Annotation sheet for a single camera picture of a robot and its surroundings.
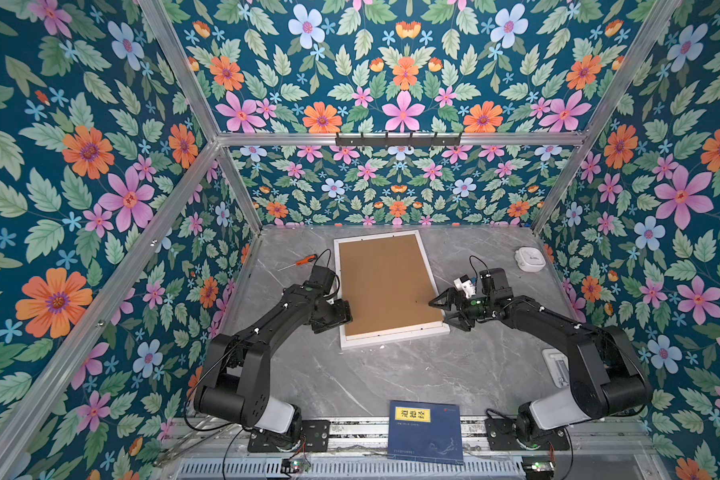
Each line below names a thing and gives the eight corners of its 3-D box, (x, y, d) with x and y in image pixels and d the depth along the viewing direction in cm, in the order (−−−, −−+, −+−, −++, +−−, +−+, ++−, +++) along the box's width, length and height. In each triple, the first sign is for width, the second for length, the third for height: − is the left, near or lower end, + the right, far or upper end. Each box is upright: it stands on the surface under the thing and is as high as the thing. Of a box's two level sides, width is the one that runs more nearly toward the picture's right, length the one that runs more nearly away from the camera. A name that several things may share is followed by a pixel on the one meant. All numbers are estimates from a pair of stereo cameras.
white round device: (518, 272, 108) (522, 265, 105) (511, 253, 114) (515, 246, 111) (544, 272, 108) (549, 265, 105) (536, 253, 114) (540, 246, 111)
